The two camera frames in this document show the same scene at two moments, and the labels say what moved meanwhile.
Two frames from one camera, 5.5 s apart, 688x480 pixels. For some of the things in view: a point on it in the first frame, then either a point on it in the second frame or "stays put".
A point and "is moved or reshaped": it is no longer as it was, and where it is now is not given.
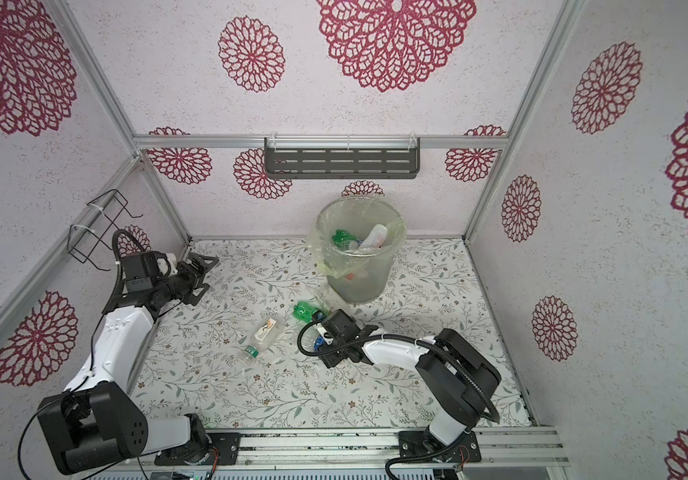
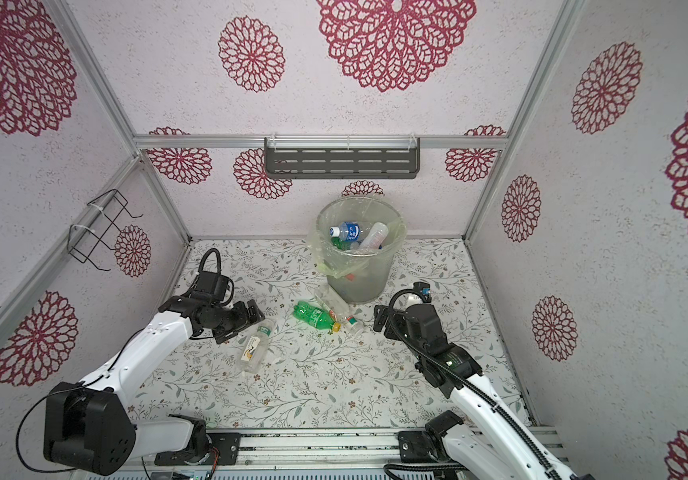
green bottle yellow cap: [304, 310] stays put
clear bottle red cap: [375, 239] stays put
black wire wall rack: [82, 241] stays put
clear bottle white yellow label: [264, 336] is moved or reshaped
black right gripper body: [332, 353] to [399, 329]
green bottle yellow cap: [345, 241] stays put
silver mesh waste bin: [353, 241] stays put
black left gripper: [195, 276] to [243, 321]
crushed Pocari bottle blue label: [319, 342] to [348, 231]
